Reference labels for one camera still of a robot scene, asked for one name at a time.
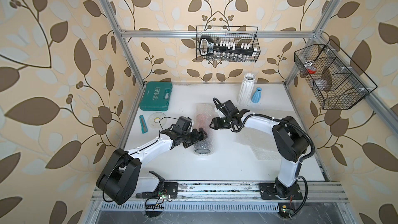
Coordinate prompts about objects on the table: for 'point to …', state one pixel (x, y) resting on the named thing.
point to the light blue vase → (256, 95)
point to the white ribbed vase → (245, 92)
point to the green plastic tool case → (156, 96)
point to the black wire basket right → (337, 83)
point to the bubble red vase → (204, 113)
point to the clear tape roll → (157, 120)
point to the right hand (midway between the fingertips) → (213, 125)
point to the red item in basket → (310, 68)
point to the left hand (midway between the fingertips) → (201, 137)
